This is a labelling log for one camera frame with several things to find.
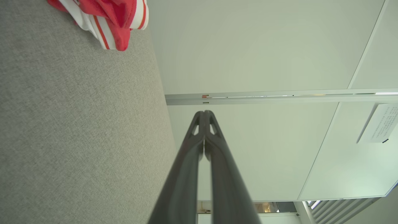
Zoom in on white paper wall notice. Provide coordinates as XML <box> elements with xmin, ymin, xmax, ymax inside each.
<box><xmin>357</xmin><ymin>103</ymin><xmax>398</xmax><ymax>144</ymax></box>

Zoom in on grey slatted panel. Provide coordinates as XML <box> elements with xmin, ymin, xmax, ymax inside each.
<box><xmin>306</xmin><ymin>198</ymin><xmax>381</xmax><ymax>224</ymax></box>

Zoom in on aluminium wall rail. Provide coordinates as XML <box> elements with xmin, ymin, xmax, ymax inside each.
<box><xmin>165</xmin><ymin>89</ymin><xmax>398</xmax><ymax>106</ymax></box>

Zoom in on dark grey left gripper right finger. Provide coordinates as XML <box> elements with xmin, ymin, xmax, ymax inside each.
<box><xmin>204</xmin><ymin>110</ymin><xmax>262</xmax><ymax>224</ymax></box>

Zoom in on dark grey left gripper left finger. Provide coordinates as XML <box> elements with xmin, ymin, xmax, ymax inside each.
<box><xmin>148</xmin><ymin>110</ymin><xmax>206</xmax><ymax>224</ymax></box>

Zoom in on grey fabric sofa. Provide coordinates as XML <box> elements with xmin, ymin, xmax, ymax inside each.
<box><xmin>0</xmin><ymin>0</ymin><xmax>178</xmax><ymax>224</ymax></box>

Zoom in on red and white jersey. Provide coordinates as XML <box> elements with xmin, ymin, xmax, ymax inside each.
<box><xmin>47</xmin><ymin>0</ymin><xmax>149</xmax><ymax>51</ymax></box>

